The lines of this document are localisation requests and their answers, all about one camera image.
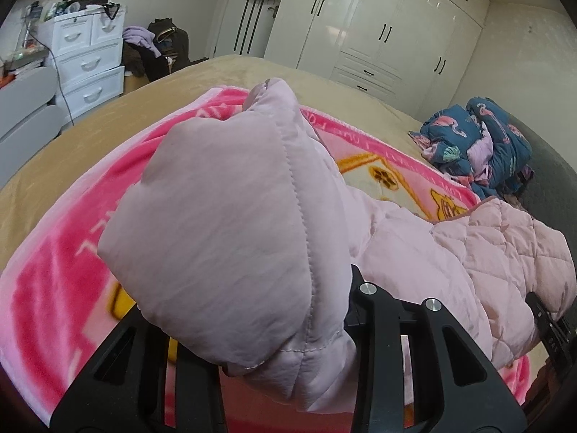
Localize pink printed blanket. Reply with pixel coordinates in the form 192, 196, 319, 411
0, 85, 531, 433

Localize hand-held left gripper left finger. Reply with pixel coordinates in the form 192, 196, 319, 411
52, 304, 227, 433

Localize light purple cloth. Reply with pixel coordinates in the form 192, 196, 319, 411
123, 26, 161, 57

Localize white drawer cabinet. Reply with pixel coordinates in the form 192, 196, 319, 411
36, 9, 126, 114

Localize clutter of small dresser items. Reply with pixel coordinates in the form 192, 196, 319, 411
0, 31, 47, 78

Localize pink quilted jacket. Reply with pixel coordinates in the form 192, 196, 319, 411
97, 78, 577, 418

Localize white glossy wardrobe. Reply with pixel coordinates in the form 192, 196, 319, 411
264, 0, 493, 105

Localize grey padded headboard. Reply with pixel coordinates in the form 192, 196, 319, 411
509, 113, 577, 245

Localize blue flamingo print quilt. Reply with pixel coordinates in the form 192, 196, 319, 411
409, 97, 535, 199

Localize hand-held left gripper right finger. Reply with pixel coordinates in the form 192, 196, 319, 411
342, 264, 529, 433

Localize grey dresser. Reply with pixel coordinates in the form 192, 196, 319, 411
0, 65, 65, 164

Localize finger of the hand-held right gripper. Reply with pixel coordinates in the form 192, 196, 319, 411
525, 292, 571, 364

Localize clutter of small cabinet items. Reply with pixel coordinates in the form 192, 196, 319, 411
25, 0, 122, 24

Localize bed with tan sheet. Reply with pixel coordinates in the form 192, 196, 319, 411
0, 54, 434, 271

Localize white room door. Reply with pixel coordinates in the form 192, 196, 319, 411
212, 0, 295, 60

